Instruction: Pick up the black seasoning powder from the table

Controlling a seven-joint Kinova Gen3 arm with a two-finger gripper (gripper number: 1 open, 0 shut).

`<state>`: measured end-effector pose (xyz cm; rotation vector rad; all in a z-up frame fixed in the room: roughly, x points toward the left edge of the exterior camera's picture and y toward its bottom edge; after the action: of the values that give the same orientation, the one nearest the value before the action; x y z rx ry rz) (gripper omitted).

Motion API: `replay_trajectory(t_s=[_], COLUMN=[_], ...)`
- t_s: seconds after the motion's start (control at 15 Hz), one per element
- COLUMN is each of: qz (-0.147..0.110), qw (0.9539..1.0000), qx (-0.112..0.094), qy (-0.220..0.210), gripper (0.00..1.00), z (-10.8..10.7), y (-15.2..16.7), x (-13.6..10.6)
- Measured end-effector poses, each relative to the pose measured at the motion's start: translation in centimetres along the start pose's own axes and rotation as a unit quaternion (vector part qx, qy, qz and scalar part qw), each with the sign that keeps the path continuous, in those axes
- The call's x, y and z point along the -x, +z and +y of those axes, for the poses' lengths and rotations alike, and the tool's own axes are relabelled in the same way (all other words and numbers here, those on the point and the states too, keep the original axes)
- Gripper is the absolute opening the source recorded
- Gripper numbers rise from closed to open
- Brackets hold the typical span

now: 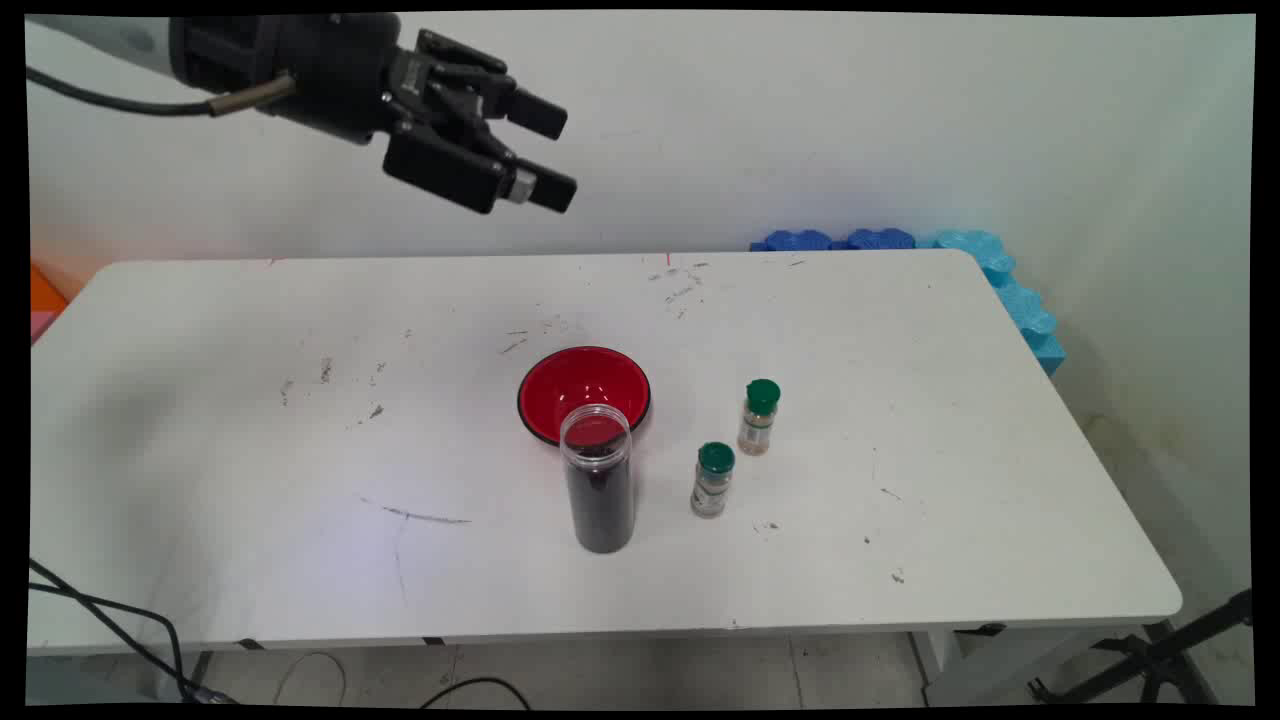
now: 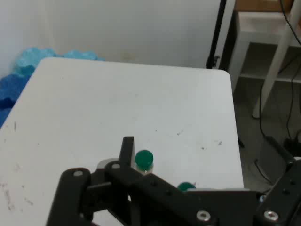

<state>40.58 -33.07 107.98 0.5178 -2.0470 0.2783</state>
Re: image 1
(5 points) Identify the green-lidded spice bottle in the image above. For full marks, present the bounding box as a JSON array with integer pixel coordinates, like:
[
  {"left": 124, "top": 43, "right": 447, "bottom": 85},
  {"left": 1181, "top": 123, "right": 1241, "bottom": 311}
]
[
  {"left": 689, "top": 440, "right": 738, "bottom": 520},
  {"left": 737, "top": 378, "right": 783, "bottom": 458}
]

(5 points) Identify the light blue foam mat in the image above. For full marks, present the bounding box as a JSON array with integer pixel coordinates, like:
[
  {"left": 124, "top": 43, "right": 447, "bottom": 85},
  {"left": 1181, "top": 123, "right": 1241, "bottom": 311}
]
[{"left": 917, "top": 228, "right": 1068, "bottom": 378}]

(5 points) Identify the thin grey floor cable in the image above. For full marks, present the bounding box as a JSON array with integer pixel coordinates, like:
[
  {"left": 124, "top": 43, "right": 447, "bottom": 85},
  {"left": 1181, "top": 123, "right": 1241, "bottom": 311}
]
[{"left": 274, "top": 651, "right": 348, "bottom": 707}]

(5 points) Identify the black tripod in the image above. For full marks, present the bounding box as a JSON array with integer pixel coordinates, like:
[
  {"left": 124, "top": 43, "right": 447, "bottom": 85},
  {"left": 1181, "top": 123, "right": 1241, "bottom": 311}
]
[{"left": 1027, "top": 589, "right": 1254, "bottom": 707}]

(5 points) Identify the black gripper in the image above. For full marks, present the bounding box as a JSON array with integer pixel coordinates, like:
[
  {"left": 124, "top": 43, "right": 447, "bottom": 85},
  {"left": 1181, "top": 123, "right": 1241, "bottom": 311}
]
[{"left": 168, "top": 12, "right": 580, "bottom": 217}]

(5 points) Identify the black floor cable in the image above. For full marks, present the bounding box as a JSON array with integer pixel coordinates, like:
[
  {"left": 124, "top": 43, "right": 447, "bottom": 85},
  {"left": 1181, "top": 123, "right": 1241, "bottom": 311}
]
[
  {"left": 27, "top": 558, "right": 238, "bottom": 707},
  {"left": 419, "top": 677, "right": 532, "bottom": 710}
]

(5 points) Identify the dark blue foam mat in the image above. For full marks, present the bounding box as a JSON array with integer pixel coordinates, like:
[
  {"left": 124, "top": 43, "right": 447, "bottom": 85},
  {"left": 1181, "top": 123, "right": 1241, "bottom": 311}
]
[
  {"left": 844, "top": 226, "right": 918, "bottom": 252},
  {"left": 749, "top": 228, "right": 835, "bottom": 254}
]

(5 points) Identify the red bowl with black rim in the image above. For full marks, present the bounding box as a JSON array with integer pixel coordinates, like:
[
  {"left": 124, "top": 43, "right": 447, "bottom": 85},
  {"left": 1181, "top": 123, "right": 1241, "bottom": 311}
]
[{"left": 516, "top": 345, "right": 653, "bottom": 448}]

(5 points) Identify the white table leg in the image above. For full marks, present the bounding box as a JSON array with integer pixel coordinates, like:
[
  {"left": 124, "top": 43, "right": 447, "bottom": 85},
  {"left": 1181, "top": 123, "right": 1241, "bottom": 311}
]
[{"left": 908, "top": 625, "right": 1161, "bottom": 707}]

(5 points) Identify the clear plastic jar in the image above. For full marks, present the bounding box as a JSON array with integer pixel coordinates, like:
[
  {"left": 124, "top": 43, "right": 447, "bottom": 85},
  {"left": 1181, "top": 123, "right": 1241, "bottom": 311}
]
[{"left": 559, "top": 403, "right": 636, "bottom": 556}]

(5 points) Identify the orange foam mat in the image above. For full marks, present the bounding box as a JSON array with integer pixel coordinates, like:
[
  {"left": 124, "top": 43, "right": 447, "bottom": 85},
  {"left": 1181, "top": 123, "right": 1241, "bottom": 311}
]
[{"left": 29, "top": 261, "right": 70, "bottom": 314}]

